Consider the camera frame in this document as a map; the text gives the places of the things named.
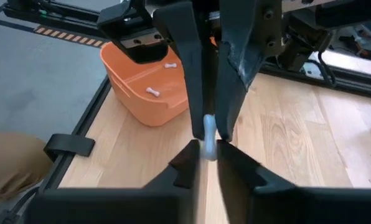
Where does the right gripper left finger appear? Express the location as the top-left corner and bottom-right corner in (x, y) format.
(26, 139), (201, 224)

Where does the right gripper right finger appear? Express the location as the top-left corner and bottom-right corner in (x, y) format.
(217, 139), (371, 224)

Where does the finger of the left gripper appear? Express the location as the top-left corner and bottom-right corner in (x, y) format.
(215, 0), (283, 142)
(153, 1), (205, 141)

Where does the orange plastic tray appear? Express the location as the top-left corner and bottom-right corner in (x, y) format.
(100, 42), (189, 128)

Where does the person's leg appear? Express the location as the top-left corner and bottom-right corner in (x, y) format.
(0, 129), (53, 208)

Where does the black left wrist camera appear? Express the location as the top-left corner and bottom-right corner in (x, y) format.
(278, 12), (334, 74)

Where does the black table frame bracket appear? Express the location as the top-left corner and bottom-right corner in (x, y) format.
(44, 133), (96, 162)

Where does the black table frame rail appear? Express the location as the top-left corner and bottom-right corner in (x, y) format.
(0, 76), (113, 224)
(1, 0), (371, 100)

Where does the black left camera cable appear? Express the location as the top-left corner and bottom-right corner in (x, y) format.
(316, 51), (338, 88)

